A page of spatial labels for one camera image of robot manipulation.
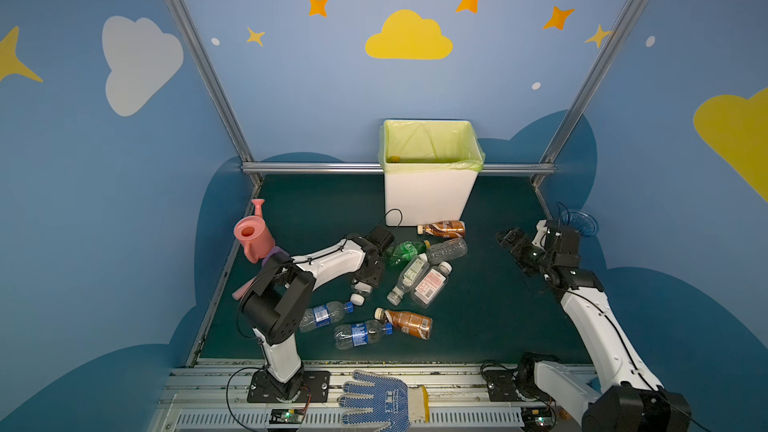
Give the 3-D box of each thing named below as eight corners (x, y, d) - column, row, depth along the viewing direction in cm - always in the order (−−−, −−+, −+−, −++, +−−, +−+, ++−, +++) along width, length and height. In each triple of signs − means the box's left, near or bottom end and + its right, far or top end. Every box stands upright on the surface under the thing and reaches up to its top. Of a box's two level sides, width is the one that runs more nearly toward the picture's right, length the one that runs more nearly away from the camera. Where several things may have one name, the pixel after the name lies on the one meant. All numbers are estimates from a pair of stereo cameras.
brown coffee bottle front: (372, 325, 84) (372, 321, 81) (377, 309, 88) (377, 303, 84) (428, 341, 82) (430, 337, 79) (431, 323, 85) (433, 318, 82)
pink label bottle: (407, 299, 91) (407, 294, 88) (434, 261, 99) (436, 255, 96) (427, 314, 88) (428, 309, 85) (454, 273, 96) (456, 268, 93)
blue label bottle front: (336, 349, 80) (334, 346, 77) (335, 329, 83) (334, 325, 80) (394, 341, 82) (394, 337, 79) (391, 322, 85) (391, 317, 82)
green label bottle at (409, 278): (385, 302, 89) (385, 296, 86) (412, 255, 100) (413, 247, 96) (404, 312, 87) (405, 306, 84) (430, 263, 98) (432, 256, 94)
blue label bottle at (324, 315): (302, 332, 82) (299, 329, 80) (299, 315, 85) (297, 312, 83) (356, 315, 86) (355, 311, 83) (352, 299, 89) (351, 295, 86)
